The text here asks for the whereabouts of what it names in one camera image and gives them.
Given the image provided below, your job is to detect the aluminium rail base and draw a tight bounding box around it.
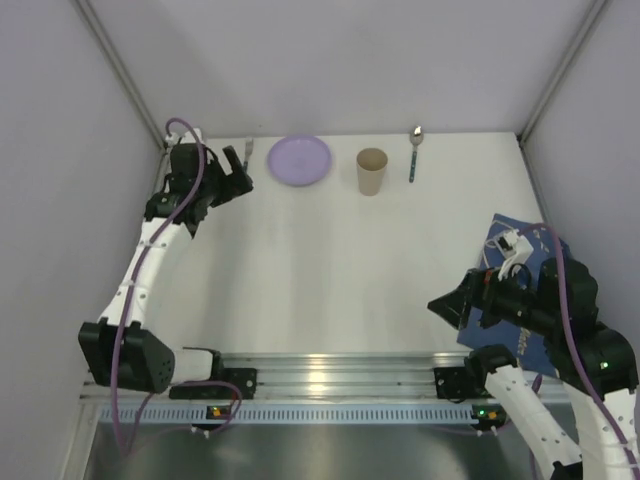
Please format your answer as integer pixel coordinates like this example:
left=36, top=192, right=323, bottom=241
left=224, top=352, right=466, bottom=402

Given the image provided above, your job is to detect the white robot arm, image right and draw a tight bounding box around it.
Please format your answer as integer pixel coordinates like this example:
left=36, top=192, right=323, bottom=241
left=451, top=258, right=639, bottom=479

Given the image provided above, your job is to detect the fork with green handle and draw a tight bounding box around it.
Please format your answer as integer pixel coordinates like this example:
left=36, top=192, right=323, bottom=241
left=243, top=137, right=254, bottom=171

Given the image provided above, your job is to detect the perforated cable duct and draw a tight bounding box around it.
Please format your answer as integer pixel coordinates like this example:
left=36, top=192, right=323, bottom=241
left=119, top=403, right=506, bottom=426

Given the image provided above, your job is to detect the white robot arm, image left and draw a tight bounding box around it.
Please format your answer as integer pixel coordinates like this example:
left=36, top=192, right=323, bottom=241
left=78, top=131, right=460, bottom=399

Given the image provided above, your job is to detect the blue placemat with yellow drawings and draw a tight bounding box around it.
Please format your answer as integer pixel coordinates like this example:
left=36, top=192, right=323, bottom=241
left=457, top=213, right=576, bottom=379

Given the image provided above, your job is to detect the lilac plastic plate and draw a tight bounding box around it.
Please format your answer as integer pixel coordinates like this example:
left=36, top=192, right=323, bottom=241
left=266, top=135, right=333, bottom=187

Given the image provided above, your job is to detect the spoon with green handle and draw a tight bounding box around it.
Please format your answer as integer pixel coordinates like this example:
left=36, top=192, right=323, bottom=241
left=409, top=125, right=424, bottom=183

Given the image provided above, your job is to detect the beige paper cup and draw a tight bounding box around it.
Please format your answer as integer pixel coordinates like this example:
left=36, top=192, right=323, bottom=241
left=356, top=148, right=388, bottom=196

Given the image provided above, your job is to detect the white wrist camera, image right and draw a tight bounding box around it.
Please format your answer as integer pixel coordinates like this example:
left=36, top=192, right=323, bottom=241
left=485, top=229, right=534, bottom=281

